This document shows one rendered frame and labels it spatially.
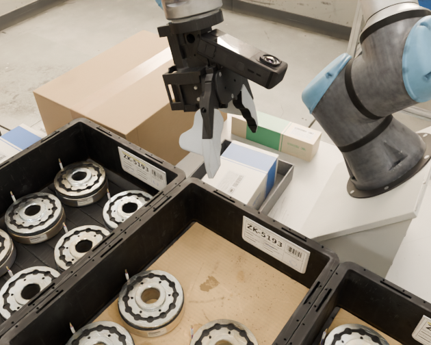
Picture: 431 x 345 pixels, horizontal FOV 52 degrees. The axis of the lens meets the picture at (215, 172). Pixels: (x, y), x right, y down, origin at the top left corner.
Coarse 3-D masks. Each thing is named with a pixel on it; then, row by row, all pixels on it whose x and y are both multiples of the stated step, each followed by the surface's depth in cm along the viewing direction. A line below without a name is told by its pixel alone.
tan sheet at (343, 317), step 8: (344, 312) 70; (336, 320) 69; (344, 320) 69; (352, 320) 69; (360, 320) 69; (328, 328) 68; (384, 336) 67; (320, 344) 66; (392, 344) 66; (400, 344) 66
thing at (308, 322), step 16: (336, 272) 64; (352, 272) 65; (368, 272) 64; (336, 288) 62; (384, 288) 62; (400, 288) 62; (320, 304) 62; (416, 304) 60; (304, 320) 59; (304, 336) 57
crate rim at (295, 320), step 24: (216, 192) 76; (144, 216) 72; (264, 216) 72; (120, 240) 70; (312, 240) 68; (96, 264) 65; (336, 264) 65; (72, 288) 63; (312, 288) 62; (288, 336) 57
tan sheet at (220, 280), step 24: (192, 240) 81; (216, 240) 81; (168, 264) 77; (192, 264) 77; (216, 264) 77; (240, 264) 77; (264, 264) 77; (192, 288) 74; (216, 288) 74; (240, 288) 74; (264, 288) 74; (288, 288) 74; (192, 312) 70; (216, 312) 70; (240, 312) 70; (264, 312) 70; (288, 312) 70; (168, 336) 67; (264, 336) 67
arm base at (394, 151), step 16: (384, 128) 79; (400, 128) 80; (352, 144) 81; (368, 144) 80; (384, 144) 79; (400, 144) 79; (416, 144) 80; (352, 160) 83; (368, 160) 80; (384, 160) 79; (400, 160) 79; (416, 160) 79; (352, 176) 87; (368, 176) 81; (384, 176) 80; (400, 176) 79
